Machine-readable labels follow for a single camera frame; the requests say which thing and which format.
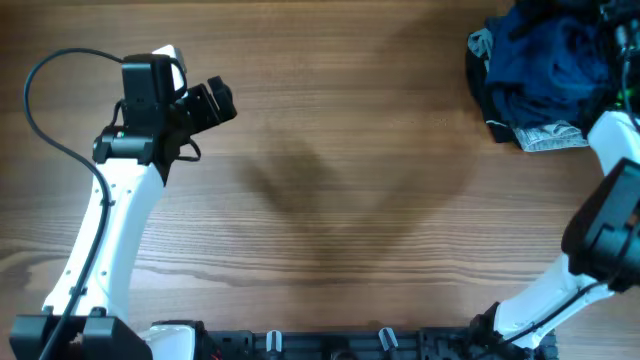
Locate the black t-shirt with logo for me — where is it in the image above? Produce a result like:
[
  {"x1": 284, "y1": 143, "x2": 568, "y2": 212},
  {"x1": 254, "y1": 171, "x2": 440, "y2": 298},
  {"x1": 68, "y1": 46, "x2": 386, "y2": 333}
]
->
[{"x1": 510, "y1": 0, "x2": 639, "y2": 132}]

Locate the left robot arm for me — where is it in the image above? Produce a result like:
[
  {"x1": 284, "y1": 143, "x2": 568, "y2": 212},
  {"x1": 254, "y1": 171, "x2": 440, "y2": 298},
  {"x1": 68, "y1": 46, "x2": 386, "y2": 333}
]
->
[{"x1": 9, "y1": 45, "x2": 237, "y2": 359}]

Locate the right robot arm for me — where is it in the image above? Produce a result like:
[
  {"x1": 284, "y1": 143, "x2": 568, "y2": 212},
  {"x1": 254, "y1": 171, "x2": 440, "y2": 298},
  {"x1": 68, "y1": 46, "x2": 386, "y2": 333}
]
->
[{"x1": 469, "y1": 110, "x2": 639, "y2": 358}]

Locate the black garment under pile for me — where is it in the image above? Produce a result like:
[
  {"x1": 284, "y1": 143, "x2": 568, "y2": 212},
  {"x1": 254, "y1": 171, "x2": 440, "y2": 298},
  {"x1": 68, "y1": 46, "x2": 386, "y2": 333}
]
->
[{"x1": 465, "y1": 49, "x2": 515, "y2": 143}]

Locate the blue crumpled garment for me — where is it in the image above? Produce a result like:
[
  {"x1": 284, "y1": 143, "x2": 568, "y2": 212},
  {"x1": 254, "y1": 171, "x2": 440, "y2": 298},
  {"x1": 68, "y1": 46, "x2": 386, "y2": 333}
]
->
[{"x1": 485, "y1": 7, "x2": 611, "y2": 128}]

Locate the left black cable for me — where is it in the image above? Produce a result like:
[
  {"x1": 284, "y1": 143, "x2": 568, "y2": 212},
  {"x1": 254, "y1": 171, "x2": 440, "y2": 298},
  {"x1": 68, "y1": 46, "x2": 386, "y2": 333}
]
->
[{"x1": 22, "y1": 47, "x2": 126, "y2": 360}]

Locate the black cable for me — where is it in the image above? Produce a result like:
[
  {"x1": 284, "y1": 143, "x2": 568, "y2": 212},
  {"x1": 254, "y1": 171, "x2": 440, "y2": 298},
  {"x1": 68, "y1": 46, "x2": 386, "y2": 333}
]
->
[
  {"x1": 22, "y1": 47, "x2": 126, "y2": 360},
  {"x1": 499, "y1": 19, "x2": 640, "y2": 346}
]

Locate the right black cable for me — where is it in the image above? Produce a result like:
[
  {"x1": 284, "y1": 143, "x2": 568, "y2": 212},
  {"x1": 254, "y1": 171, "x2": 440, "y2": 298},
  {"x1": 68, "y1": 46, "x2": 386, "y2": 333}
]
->
[{"x1": 499, "y1": 19, "x2": 640, "y2": 346}]

